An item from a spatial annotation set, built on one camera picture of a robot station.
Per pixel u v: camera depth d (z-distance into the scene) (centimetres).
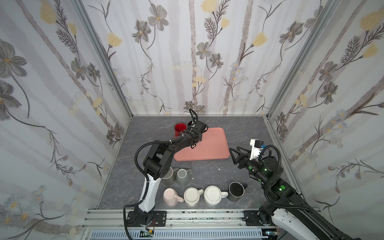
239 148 73
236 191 75
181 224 73
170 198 72
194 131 77
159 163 55
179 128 104
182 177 79
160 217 73
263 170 53
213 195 74
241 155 62
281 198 53
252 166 61
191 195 75
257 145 61
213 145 103
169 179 79
